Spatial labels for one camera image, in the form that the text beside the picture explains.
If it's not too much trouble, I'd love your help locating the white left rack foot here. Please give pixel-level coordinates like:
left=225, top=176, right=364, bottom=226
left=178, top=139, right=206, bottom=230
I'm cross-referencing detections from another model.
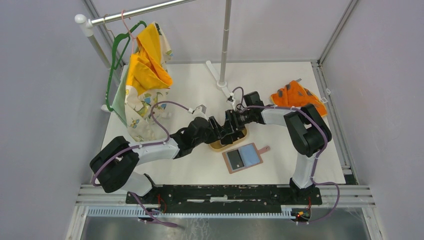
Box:
left=100, top=104, right=114, bottom=113

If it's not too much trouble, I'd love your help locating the grey VIP card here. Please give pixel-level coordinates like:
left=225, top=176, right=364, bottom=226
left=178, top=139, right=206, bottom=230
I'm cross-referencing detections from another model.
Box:
left=226, top=149, right=245, bottom=171

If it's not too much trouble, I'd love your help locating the pink clothes hanger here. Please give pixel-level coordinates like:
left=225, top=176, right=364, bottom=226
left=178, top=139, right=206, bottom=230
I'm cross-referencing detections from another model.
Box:
left=120, top=9, right=137, bottom=54

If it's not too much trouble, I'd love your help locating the metal clothes rack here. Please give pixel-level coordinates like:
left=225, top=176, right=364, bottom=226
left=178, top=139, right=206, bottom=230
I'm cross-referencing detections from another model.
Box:
left=74, top=0, right=242, bottom=114

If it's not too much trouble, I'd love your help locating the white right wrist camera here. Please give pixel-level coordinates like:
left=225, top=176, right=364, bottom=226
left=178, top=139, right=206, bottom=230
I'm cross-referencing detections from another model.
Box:
left=226, top=92, right=237, bottom=104

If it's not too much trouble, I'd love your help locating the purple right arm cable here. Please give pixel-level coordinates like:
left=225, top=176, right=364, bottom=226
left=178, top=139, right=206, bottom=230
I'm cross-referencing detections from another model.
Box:
left=231, top=86, right=341, bottom=224

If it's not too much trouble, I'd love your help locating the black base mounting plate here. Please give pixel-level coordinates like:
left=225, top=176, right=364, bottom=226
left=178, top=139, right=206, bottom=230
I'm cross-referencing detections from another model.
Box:
left=139, top=184, right=323, bottom=214

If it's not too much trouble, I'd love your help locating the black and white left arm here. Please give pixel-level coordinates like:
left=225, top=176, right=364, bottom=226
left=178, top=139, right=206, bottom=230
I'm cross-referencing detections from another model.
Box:
left=89, top=116, right=227, bottom=204

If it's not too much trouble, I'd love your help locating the white rack base foot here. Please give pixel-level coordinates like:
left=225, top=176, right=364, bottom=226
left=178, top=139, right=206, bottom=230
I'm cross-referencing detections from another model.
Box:
left=205, top=60, right=230, bottom=99

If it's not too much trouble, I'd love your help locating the yellow patterned garment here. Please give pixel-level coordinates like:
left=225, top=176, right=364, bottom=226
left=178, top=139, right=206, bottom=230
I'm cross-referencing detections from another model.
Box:
left=111, top=22, right=173, bottom=142

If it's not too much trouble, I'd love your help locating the green clothes hanger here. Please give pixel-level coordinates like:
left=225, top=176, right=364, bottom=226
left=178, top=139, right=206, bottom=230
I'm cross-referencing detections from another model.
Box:
left=105, top=33, right=131, bottom=107

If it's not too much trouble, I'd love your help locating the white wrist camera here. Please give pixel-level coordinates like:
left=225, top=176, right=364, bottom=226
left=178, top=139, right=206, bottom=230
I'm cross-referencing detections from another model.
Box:
left=226, top=92, right=237, bottom=104
left=192, top=104, right=208, bottom=120

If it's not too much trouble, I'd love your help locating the tan oval card tray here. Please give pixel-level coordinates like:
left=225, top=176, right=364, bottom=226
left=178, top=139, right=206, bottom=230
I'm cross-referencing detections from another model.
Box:
left=209, top=128, right=249, bottom=152

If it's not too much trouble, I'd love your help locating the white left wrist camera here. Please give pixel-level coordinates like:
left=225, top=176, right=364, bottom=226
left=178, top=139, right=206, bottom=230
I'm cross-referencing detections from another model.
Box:
left=192, top=104, right=208, bottom=120

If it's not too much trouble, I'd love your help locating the orange cloth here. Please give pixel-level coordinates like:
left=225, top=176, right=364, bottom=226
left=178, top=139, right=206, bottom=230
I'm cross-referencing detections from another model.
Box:
left=270, top=80, right=328, bottom=117

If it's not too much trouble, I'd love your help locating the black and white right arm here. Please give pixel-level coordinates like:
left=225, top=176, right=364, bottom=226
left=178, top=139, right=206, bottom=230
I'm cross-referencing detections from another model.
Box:
left=217, top=91, right=332, bottom=204

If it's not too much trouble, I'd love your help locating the aluminium frame rail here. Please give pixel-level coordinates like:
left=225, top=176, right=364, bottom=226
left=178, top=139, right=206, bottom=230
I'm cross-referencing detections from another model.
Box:
left=76, top=185, right=376, bottom=218

